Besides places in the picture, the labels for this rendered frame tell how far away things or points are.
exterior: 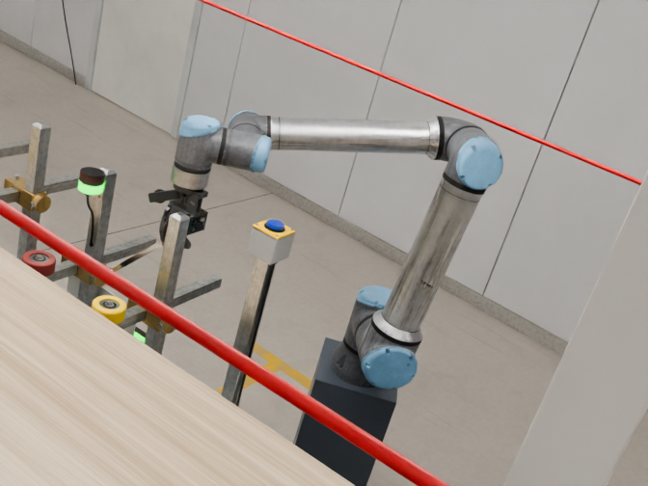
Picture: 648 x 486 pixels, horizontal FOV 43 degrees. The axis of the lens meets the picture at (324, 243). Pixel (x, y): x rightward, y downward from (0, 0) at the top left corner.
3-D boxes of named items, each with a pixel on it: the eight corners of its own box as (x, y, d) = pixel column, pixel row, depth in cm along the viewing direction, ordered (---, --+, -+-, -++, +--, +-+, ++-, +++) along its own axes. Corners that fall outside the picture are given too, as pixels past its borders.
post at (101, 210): (82, 323, 229) (108, 164, 208) (92, 329, 227) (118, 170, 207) (72, 327, 226) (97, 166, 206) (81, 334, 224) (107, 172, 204)
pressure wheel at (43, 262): (37, 283, 216) (41, 245, 211) (58, 297, 212) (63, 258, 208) (11, 292, 209) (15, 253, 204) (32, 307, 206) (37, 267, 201)
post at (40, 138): (24, 276, 238) (42, 120, 218) (32, 282, 236) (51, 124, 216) (13, 279, 235) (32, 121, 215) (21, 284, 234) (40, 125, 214)
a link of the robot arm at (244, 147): (272, 128, 207) (223, 118, 204) (275, 145, 196) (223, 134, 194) (264, 163, 211) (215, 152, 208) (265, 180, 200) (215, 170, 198)
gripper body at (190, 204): (183, 239, 204) (193, 195, 199) (158, 224, 207) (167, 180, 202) (204, 231, 210) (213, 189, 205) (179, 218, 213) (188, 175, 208)
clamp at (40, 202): (19, 191, 232) (21, 175, 230) (52, 210, 227) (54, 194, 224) (1, 195, 227) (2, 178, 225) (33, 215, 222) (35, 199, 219)
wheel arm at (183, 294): (210, 284, 234) (214, 272, 232) (220, 290, 233) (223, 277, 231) (93, 334, 199) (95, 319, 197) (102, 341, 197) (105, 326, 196)
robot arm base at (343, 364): (333, 343, 264) (341, 317, 260) (391, 361, 264) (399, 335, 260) (326, 376, 247) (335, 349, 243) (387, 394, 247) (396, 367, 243)
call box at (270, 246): (263, 247, 190) (271, 217, 186) (287, 260, 187) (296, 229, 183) (245, 255, 184) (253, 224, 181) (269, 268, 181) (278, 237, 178)
